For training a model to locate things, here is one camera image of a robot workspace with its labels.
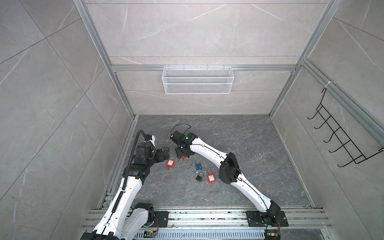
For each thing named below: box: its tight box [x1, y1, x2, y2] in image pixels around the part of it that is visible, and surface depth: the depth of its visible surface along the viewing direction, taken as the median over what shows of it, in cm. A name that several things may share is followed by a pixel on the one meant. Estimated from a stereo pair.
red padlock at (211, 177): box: [207, 168, 216, 184], surface depth 87 cm
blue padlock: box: [195, 160, 203, 171], surface depth 94 cm
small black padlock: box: [195, 173, 204, 182], surface depth 90 cm
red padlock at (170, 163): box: [166, 159, 176, 170], surface depth 94 cm
